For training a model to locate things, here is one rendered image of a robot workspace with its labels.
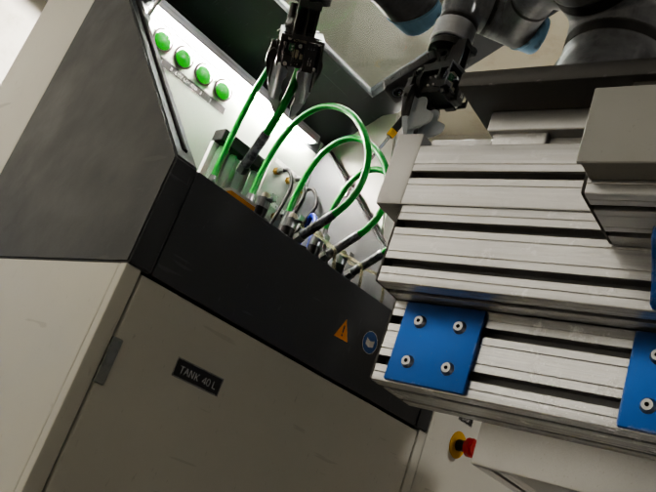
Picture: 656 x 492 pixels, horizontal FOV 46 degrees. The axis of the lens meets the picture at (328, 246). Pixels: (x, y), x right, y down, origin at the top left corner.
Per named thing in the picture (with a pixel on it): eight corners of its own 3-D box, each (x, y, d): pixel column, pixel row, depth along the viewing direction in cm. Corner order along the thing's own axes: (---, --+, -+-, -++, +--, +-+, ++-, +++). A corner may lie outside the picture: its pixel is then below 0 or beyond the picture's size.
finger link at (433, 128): (430, 146, 130) (445, 101, 133) (402, 149, 134) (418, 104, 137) (440, 156, 132) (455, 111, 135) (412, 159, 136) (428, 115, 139)
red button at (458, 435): (464, 458, 144) (471, 430, 145) (446, 454, 147) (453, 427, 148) (477, 466, 147) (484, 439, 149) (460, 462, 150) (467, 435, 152)
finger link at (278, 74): (259, 117, 130) (275, 65, 126) (259, 106, 135) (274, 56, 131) (276, 123, 130) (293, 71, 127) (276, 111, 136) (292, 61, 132)
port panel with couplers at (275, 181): (238, 259, 175) (286, 143, 186) (228, 259, 178) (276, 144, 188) (276, 284, 184) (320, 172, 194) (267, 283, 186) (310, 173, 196)
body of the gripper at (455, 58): (441, 86, 129) (462, 28, 133) (401, 93, 135) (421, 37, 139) (466, 112, 134) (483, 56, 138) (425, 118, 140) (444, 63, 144)
